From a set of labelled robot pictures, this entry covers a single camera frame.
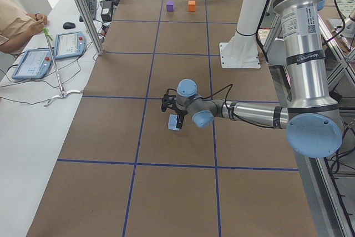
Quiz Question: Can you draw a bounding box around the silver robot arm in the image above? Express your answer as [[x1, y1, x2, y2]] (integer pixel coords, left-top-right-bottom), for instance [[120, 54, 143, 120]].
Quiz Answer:
[[161, 0, 343, 158]]

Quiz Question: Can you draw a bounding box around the purple foam block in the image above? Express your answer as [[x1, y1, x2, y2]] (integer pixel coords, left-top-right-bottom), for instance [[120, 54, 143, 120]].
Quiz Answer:
[[166, 1, 175, 12]]

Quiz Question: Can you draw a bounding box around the white camera pedestal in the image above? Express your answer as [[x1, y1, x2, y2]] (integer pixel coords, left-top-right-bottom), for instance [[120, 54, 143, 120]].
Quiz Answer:
[[219, 0, 267, 69]]

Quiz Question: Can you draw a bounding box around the black computer mouse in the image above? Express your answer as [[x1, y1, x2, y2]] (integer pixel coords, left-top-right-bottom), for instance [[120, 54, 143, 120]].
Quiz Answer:
[[63, 22, 76, 29]]

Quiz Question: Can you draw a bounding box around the near teach pendant tablet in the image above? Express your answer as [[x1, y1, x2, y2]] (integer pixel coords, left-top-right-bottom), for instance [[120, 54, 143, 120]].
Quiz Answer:
[[12, 49, 52, 79]]

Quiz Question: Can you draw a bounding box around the operator hand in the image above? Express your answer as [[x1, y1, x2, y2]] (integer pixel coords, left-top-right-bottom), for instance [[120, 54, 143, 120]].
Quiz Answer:
[[26, 13, 48, 36]]

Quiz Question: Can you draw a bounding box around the orange foam block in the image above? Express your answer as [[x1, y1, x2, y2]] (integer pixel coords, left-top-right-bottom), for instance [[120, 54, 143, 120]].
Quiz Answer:
[[187, 0, 196, 12]]

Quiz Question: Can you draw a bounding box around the operator forearm beige sleeve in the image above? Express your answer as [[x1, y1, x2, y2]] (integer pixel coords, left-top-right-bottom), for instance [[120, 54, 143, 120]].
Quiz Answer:
[[1, 0, 35, 44]]

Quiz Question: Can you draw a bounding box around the teach pendant tablet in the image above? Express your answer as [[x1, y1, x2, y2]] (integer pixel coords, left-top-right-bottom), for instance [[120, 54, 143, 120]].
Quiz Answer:
[[12, 49, 52, 79], [54, 31, 86, 59]]

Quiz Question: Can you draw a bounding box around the light blue foam block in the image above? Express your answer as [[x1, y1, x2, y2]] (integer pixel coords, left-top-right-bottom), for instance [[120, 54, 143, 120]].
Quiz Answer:
[[168, 114, 180, 131]]

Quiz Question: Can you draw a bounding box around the metal reacher stick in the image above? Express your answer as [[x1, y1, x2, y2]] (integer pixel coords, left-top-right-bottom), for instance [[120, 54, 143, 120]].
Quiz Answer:
[[43, 28, 83, 107]]

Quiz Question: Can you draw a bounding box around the black keyboard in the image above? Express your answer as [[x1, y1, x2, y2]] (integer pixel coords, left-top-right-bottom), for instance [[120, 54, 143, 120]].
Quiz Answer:
[[85, 0, 97, 20]]

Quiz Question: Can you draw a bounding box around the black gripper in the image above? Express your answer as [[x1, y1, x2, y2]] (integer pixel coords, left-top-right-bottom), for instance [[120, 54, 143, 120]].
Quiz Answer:
[[174, 106, 187, 129]]

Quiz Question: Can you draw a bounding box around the aluminium frame post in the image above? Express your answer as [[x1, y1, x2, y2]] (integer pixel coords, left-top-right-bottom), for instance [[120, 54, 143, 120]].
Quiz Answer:
[[74, 0, 104, 56]]

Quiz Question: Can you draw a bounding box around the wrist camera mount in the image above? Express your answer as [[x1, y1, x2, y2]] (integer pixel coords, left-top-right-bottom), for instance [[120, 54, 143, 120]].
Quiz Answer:
[[161, 94, 176, 112]]

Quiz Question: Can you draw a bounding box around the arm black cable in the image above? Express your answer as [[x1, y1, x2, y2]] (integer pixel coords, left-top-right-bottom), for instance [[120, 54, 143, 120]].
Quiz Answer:
[[165, 83, 286, 129]]

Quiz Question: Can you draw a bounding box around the black power adapter box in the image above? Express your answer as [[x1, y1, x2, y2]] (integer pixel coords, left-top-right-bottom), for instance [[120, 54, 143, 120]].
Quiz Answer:
[[100, 1, 113, 22]]

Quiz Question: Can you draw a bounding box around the far teach pendant tablet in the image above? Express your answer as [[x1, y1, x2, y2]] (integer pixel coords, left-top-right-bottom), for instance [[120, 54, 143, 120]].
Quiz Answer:
[[54, 31, 86, 59]]

